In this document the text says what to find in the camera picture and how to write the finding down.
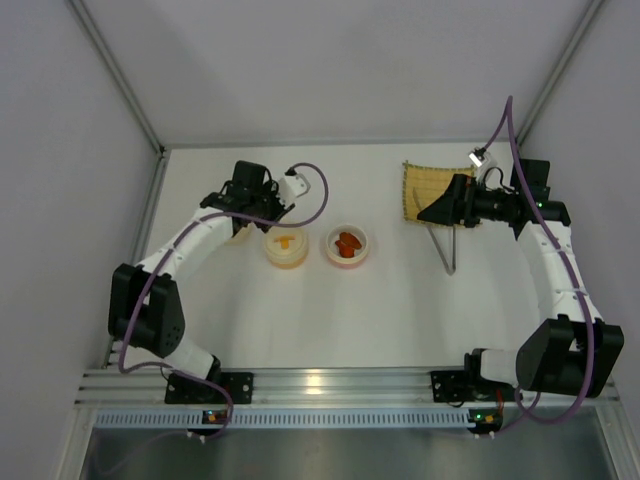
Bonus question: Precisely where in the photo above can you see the steel food tongs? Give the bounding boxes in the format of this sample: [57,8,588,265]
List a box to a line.
[412,187,459,276]

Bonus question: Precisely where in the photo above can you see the slotted cable duct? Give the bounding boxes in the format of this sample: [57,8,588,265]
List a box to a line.
[94,408,476,430]

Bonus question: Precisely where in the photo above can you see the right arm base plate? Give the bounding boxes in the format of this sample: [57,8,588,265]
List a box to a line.
[430,370,515,404]

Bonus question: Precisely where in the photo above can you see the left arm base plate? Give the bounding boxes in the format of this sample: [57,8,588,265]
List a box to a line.
[164,371,254,405]

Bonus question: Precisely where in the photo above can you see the cream lunch box lid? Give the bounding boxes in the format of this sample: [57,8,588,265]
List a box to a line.
[262,227,309,259]

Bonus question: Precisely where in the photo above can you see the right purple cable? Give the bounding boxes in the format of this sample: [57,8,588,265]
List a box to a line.
[487,95,599,441]

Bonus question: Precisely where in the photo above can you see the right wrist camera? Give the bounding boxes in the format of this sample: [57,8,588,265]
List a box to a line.
[468,147,491,169]

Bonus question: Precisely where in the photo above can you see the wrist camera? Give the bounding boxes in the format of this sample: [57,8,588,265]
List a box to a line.
[277,173,311,208]
[468,147,491,169]

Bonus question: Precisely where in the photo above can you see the purple cable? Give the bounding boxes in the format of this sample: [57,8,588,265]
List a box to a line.
[487,95,599,441]
[118,162,330,441]

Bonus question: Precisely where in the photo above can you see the pink lunch box bowl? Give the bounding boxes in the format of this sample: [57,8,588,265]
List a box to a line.
[321,224,371,269]

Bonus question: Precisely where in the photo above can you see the aluminium mounting rail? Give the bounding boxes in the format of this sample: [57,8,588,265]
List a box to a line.
[74,367,616,406]

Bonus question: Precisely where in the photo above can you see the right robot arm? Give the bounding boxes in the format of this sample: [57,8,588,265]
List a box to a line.
[415,159,624,398]

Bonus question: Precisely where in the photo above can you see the cream lid pink valve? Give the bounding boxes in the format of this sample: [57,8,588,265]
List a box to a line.
[225,226,252,246]

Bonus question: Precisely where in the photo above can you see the orange fried chicken wing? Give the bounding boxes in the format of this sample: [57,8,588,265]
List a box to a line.
[339,232,362,250]

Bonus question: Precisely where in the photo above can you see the woven bamboo tray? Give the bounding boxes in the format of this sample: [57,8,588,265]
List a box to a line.
[402,161,476,228]

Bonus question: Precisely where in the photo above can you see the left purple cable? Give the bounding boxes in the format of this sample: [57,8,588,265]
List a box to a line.
[118,162,330,441]

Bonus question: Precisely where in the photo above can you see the orange lunch box bowl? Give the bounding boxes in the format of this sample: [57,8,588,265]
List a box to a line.
[268,253,307,270]

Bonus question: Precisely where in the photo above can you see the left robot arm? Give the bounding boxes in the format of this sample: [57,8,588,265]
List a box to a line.
[108,161,309,384]

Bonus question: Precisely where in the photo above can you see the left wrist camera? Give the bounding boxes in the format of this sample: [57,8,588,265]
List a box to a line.
[277,173,311,208]

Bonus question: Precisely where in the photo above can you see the red chicken drumstick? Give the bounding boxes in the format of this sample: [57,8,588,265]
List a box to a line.
[335,240,356,259]

